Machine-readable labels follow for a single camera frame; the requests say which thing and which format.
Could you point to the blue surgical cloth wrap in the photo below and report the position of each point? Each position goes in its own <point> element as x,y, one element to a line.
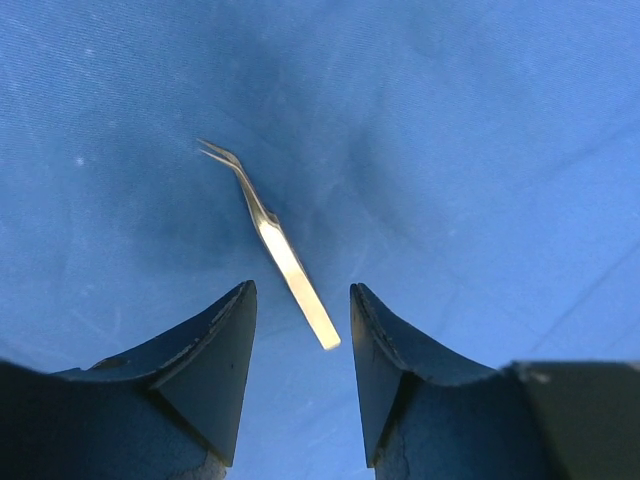
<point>475,163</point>

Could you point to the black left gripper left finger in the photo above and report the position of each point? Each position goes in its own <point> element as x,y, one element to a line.
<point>166,409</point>

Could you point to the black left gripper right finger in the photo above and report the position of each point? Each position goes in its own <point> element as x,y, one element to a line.
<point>428,412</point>

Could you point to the small steel surgical instrument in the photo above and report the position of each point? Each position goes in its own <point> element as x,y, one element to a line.
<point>273,237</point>

